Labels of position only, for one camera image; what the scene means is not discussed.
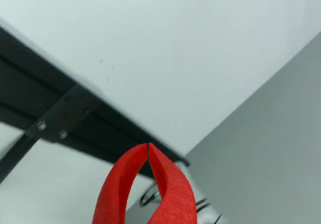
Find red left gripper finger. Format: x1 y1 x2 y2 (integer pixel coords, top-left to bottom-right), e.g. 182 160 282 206
92 143 148 224

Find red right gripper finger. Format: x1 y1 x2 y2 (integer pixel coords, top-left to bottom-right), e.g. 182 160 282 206
147 142 198 224

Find black mounting plate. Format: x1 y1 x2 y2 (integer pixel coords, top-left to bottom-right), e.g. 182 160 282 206
25 84 101 144

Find black metal stand frame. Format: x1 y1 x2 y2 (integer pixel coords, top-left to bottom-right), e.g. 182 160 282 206
0 131 35 184

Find black aluminium rail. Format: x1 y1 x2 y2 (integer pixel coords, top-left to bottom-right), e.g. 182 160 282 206
0 25 191 180

